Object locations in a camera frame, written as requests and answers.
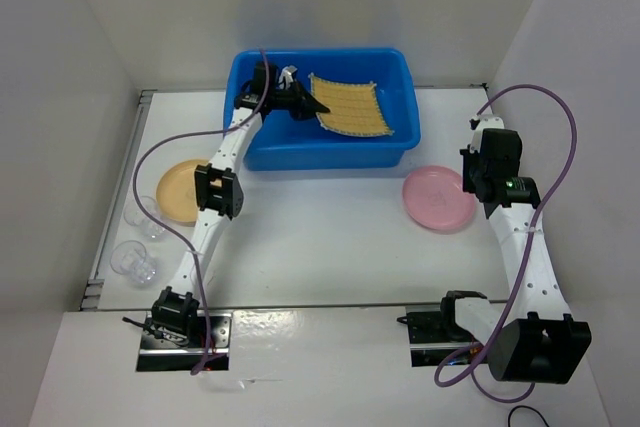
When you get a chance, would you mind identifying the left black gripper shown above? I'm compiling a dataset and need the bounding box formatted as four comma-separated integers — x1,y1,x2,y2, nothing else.
268,79,330,121

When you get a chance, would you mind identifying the bamboo woven mat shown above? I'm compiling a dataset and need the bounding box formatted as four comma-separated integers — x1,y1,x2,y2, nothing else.
309,73,394,138

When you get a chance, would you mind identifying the pink plastic plate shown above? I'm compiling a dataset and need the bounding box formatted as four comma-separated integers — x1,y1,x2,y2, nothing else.
402,165,476,233

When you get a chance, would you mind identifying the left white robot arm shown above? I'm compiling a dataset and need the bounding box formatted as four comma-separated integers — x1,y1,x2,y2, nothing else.
150,62,329,348

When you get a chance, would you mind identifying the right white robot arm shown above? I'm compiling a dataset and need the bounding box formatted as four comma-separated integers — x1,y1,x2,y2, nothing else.
438,128,592,384

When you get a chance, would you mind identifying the blue plastic bin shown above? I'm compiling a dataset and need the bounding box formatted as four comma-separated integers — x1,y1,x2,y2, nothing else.
245,47,421,171

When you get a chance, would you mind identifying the orange plastic plate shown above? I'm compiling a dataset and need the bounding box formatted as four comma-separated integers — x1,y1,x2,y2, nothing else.
155,159,208,226

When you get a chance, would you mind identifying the clear plastic cup far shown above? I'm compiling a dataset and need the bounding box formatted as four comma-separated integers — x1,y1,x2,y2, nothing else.
123,196,166,241

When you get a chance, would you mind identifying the clear plastic cup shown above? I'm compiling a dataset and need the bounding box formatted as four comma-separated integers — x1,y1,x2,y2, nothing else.
110,240,158,288
123,196,166,241

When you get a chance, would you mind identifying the clear plastic cup near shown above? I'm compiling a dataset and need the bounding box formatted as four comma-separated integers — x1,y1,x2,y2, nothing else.
110,240,158,288

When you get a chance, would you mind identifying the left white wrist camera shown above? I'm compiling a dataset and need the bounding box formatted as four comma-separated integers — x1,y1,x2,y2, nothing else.
277,65,298,90

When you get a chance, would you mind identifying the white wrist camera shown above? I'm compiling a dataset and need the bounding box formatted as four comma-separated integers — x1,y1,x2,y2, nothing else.
277,65,298,90
469,114,505,151

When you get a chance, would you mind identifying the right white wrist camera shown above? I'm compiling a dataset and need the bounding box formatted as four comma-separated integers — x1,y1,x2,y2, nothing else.
469,114,505,151

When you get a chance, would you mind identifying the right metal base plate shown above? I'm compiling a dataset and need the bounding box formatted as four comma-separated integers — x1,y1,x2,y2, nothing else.
396,304,483,368

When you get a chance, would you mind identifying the metal base plate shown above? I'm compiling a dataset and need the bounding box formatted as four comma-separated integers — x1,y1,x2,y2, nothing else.
396,304,483,368
136,312,232,372

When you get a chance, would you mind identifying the black cable on floor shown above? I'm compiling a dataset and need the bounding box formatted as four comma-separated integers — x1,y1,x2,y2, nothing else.
507,405,551,427

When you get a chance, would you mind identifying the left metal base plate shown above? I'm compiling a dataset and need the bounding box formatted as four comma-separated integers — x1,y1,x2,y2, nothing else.
136,312,232,372

